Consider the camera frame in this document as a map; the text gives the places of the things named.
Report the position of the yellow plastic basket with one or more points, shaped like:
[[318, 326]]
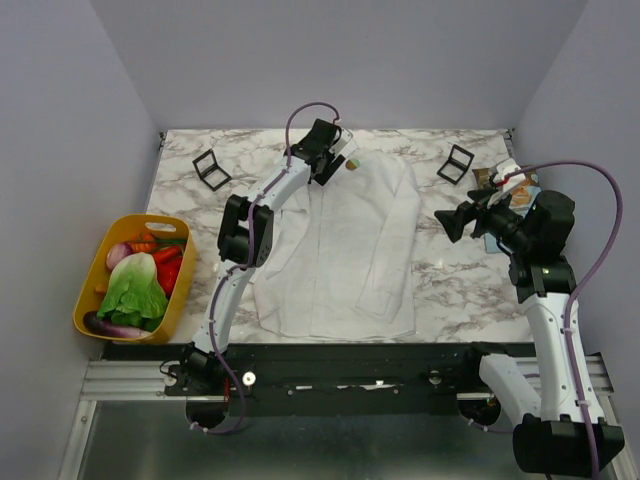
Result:
[[168, 231]]

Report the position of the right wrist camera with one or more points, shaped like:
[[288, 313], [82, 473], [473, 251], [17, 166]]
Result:
[[505, 178]]

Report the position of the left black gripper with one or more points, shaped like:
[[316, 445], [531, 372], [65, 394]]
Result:
[[328, 171]]

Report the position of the purple toy eggplant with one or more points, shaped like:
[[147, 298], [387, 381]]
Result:
[[104, 327]]

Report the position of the left black frame stand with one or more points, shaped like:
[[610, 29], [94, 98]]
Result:
[[210, 172]]

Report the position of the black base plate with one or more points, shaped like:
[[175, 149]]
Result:
[[268, 380]]

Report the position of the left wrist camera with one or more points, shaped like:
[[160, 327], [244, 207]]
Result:
[[345, 144]]

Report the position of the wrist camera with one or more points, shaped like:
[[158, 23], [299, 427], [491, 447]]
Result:
[[345, 144], [505, 178]]

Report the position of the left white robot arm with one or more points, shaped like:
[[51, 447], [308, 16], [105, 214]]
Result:
[[246, 238]]

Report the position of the white button shirt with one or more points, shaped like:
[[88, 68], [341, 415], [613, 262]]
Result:
[[340, 265]]

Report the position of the round shirt label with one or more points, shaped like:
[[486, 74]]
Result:
[[352, 164]]

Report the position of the green toy lettuce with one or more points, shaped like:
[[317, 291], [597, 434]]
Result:
[[134, 296]]

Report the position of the red toy pepper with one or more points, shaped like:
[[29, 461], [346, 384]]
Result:
[[168, 262]]

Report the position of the purple toy onion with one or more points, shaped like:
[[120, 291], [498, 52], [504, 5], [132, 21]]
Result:
[[116, 254]]

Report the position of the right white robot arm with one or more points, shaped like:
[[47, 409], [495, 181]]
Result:
[[560, 427]]

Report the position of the orange toy carrot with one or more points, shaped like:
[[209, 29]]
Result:
[[144, 243]]

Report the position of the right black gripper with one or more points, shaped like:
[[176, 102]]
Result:
[[470, 218]]

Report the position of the blue chips bag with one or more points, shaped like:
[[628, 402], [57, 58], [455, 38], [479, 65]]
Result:
[[521, 199]]

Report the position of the aluminium rail frame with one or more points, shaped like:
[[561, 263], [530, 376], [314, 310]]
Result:
[[150, 380]]

